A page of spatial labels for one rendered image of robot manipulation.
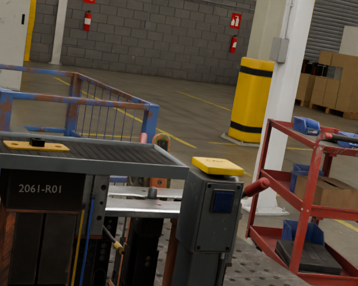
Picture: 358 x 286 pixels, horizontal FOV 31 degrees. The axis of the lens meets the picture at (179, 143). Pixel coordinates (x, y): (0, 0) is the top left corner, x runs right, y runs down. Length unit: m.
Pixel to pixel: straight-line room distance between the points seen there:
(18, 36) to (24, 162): 8.43
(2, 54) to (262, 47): 3.55
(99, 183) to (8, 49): 8.20
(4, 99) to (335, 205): 1.70
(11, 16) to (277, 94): 4.99
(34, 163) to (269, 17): 7.52
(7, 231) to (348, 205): 2.68
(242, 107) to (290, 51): 3.32
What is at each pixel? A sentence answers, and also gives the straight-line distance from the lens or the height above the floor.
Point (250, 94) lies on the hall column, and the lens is 8.20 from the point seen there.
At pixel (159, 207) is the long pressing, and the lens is 1.25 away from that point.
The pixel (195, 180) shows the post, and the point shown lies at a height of 1.13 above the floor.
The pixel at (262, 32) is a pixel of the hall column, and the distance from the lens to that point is 8.23.
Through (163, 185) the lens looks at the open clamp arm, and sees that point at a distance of 1.44.
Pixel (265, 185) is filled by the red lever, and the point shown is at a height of 1.12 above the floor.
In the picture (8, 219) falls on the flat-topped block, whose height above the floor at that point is 1.07.
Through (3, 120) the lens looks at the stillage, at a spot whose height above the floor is 0.81.
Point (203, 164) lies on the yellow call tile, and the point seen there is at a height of 1.16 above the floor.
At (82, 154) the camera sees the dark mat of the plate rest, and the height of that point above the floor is 1.16.
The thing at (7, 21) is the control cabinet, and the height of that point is 1.03.
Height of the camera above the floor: 1.35
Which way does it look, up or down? 10 degrees down
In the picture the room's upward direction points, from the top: 9 degrees clockwise
